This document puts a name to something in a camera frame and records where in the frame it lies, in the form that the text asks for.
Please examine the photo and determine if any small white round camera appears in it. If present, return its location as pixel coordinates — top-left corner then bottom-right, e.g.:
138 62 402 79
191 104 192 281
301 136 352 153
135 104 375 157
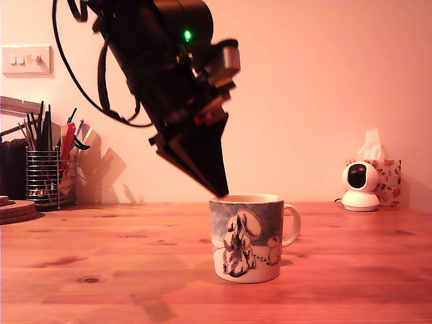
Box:
340 161 381 213

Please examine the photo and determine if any grey metal shelf rail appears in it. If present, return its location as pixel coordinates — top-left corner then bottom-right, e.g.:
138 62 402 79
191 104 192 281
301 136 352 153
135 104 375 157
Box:
0 96 63 129

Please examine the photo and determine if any white wall switch plate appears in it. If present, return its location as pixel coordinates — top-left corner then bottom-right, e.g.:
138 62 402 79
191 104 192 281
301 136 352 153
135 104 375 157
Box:
2 45 55 80

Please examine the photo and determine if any red utensil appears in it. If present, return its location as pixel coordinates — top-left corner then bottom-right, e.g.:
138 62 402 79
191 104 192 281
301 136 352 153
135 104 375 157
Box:
59 123 76 169

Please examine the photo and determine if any floral tissue box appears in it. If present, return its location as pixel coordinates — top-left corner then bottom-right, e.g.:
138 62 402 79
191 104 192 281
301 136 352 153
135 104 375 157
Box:
346 159 402 207

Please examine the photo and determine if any black chopstick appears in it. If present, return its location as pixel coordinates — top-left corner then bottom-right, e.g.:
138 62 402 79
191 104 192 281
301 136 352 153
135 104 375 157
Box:
26 113 38 151

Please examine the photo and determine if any steel spatula blade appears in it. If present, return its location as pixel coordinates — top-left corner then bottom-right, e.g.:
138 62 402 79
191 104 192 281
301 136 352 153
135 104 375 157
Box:
80 123 102 149

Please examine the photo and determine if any long black cable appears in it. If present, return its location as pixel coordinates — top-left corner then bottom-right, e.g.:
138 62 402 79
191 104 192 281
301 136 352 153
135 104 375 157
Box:
51 0 157 128

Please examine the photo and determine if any round wire utensil holder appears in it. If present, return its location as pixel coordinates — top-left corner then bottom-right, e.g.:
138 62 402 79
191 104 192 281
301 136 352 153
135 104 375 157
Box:
25 149 62 207

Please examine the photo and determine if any white tissue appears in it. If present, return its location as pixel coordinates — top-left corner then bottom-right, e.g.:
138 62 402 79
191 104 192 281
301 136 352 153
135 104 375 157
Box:
356 127 385 161

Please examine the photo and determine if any short black cable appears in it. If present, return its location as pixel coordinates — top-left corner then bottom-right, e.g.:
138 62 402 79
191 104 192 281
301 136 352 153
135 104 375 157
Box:
97 42 141 123

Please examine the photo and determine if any thin black stick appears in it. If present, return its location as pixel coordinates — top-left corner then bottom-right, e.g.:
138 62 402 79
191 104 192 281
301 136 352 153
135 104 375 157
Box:
36 100 46 136

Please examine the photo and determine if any round cork trivet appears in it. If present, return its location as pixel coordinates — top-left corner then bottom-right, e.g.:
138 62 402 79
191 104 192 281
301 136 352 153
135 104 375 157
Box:
0 200 36 226

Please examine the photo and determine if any black flat tapered utensil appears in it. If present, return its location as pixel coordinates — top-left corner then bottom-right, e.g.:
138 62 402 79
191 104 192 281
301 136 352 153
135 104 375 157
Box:
40 104 54 152

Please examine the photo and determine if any mug with snowy tree print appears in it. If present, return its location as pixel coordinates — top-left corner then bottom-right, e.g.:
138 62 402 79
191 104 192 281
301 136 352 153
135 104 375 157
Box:
208 193 302 284

